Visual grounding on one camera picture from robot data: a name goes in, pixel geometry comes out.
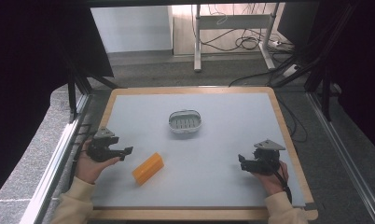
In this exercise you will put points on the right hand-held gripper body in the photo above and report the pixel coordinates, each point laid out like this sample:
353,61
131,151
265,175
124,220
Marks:
265,158

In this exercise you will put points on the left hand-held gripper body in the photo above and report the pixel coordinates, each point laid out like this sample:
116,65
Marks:
101,146

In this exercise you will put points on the orange soap bar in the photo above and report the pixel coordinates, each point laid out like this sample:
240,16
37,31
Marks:
148,168

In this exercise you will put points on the white soap dish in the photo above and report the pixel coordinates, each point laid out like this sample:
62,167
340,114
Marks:
185,121

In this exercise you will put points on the person's left hand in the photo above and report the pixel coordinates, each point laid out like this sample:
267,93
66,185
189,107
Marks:
90,166

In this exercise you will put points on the person's right hand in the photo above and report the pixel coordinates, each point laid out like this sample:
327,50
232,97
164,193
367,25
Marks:
273,182

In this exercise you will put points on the white power strip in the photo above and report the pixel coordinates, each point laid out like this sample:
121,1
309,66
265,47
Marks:
290,70

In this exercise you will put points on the black curtain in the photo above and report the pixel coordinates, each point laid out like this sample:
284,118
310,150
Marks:
36,77
353,62

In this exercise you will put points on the aluminium frame rail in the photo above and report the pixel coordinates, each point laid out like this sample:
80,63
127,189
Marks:
53,168
347,155

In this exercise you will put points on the white wall panel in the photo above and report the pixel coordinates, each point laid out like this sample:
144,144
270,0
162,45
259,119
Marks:
131,28

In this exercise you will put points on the white desk frame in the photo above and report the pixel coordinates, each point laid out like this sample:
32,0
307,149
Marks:
235,32

